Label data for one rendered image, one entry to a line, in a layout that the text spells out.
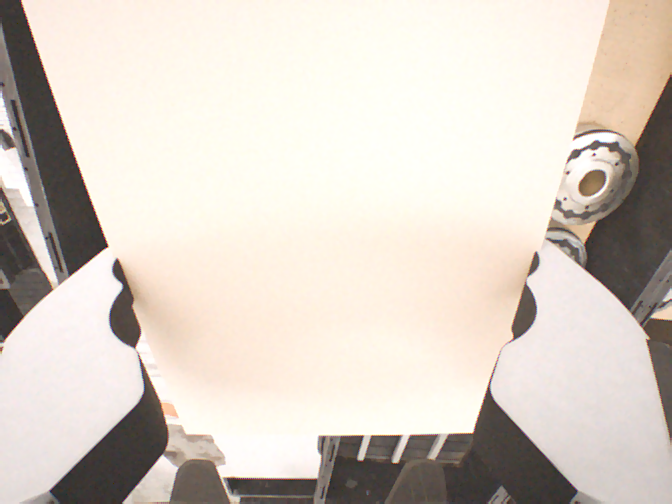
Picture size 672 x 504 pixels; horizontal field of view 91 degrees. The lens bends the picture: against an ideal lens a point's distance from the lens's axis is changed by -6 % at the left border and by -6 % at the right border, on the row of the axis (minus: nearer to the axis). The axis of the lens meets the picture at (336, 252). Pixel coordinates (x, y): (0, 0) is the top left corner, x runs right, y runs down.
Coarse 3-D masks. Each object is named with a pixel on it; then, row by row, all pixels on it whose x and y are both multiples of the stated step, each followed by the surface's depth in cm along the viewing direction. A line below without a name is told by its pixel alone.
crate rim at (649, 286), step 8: (664, 256) 32; (656, 264) 33; (664, 264) 32; (656, 272) 33; (664, 272) 33; (648, 280) 33; (656, 280) 33; (640, 288) 34; (648, 288) 34; (656, 288) 34; (640, 296) 34; (648, 296) 34; (632, 304) 35; (640, 304) 35; (632, 312) 35; (640, 312) 35
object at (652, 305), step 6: (666, 276) 33; (666, 282) 33; (660, 288) 34; (666, 288) 34; (654, 294) 34; (660, 294) 34; (666, 294) 34; (654, 300) 34; (660, 300) 34; (648, 306) 35; (654, 306) 35; (642, 312) 35; (648, 312) 35; (642, 318) 36; (648, 318) 36; (642, 324) 36
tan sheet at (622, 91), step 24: (624, 0) 30; (648, 0) 30; (624, 24) 31; (648, 24) 31; (600, 48) 32; (624, 48) 32; (648, 48) 32; (600, 72) 33; (624, 72) 33; (648, 72) 33; (600, 96) 34; (624, 96) 34; (648, 96) 34; (600, 120) 35; (624, 120) 35
